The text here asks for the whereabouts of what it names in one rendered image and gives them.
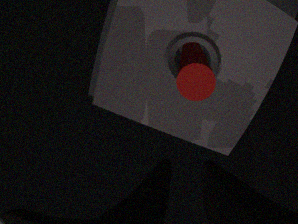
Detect dark red peg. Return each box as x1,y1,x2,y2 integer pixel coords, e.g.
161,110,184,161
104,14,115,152
177,41,217,101

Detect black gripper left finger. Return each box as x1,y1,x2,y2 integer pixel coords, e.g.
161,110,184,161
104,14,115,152
3,160,172,224

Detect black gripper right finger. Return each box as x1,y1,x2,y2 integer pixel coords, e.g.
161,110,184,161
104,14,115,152
201,160,298,224

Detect grey square plate with hole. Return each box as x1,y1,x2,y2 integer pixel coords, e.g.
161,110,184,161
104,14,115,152
93,0,298,156

